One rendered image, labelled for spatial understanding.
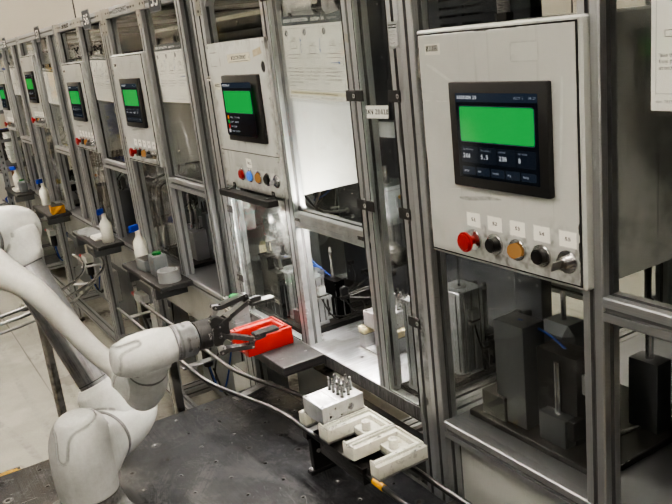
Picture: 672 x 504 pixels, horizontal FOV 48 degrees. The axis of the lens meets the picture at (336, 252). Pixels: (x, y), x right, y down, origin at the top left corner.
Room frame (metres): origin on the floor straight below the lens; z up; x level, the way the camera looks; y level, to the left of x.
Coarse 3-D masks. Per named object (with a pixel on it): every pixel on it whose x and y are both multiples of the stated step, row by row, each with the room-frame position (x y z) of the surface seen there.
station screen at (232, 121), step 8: (224, 88) 2.41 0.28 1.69; (232, 88) 2.36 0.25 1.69; (240, 88) 2.31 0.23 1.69; (248, 88) 2.26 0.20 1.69; (224, 104) 2.42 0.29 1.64; (232, 112) 2.38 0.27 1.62; (232, 120) 2.39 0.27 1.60; (240, 120) 2.33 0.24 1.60; (248, 120) 2.28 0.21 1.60; (232, 128) 2.39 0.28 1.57; (240, 128) 2.34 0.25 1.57; (248, 128) 2.29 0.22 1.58; (248, 136) 2.30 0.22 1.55; (256, 136) 2.25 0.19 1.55
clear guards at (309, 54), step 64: (320, 0) 1.93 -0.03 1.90; (384, 0) 1.70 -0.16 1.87; (320, 64) 1.96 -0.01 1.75; (384, 64) 1.72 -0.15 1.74; (320, 128) 1.99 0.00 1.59; (384, 128) 1.74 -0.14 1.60; (256, 192) 2.38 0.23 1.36; (320, 192) 2.02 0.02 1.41; (384, 192) 1.76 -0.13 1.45; (256, 256) 2.44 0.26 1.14; (384, 256) 1.78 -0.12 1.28; (384, 320) 1.81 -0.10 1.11
